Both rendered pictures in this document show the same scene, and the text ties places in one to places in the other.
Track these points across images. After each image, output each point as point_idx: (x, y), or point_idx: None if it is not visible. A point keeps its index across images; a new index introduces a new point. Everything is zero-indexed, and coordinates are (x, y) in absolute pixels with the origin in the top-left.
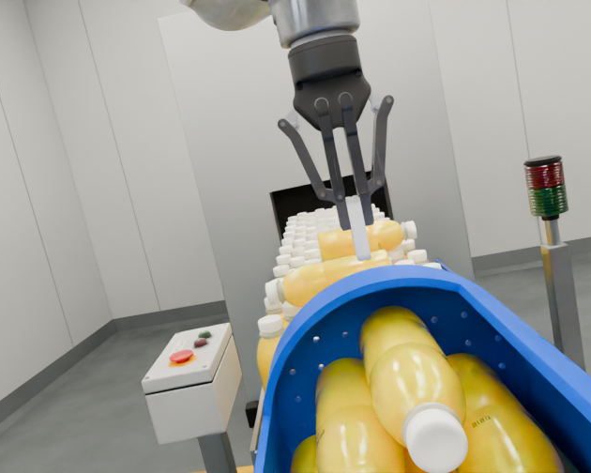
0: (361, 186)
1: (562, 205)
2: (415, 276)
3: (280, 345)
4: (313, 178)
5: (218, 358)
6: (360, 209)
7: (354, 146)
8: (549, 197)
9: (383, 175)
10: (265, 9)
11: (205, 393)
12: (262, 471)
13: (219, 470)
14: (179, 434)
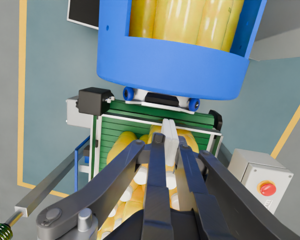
0: (158, 145)
1: None
2: (152, 43)
3: (242, 75)
4: (219, 166)
5: (242, 184)
6: (165, 133)
7: (157, 175)
8: None
9: (130, 144)
10: None
11: (250, 159)
12: (261, 5)
13: (228, 155)
14: (258, 153)
